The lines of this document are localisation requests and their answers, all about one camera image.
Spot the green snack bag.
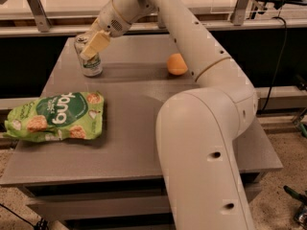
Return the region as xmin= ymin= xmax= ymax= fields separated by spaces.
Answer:
xmin=4 ymin=92 xmax=104 ymax=143

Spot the black cable floor left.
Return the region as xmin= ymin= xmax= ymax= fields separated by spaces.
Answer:
xmin=0 ymin=203 xmax=50 ymax=230

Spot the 7up soda can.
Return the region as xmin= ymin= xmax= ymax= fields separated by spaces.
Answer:
xmin=74 ymin=34 xmax=103 ymax=77

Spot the grey drawer cabinet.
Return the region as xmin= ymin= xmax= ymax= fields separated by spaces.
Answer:
xmin=1 ymin=34 xmax=281 ymax=228

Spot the black cable right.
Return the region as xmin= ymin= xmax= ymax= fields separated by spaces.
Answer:
xmin=259 ymin=15 xmax=288 ymax=113

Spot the orange ball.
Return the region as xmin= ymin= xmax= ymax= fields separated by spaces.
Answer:
xmin=167 ymin=54 xmax=188 ymax=76

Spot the green tool on floor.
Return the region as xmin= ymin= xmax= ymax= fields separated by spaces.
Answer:
xmin=283 ymin=186 xmax=307 ymax=205

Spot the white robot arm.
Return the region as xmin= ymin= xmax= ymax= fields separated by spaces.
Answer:
xmin=81 ymin=0 xmax=258 ymax=230

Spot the left metal bracket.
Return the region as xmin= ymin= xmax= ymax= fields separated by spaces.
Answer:
xmin=27 ymin=0 xmax=51 ymax=33

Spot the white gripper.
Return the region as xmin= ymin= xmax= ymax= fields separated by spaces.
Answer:
xmin=80 ymin=0 xmax=151 ymax=60

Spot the right metal bracket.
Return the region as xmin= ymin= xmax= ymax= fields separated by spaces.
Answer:
xmin=230 ymin=0 xmax=249 ymax=26

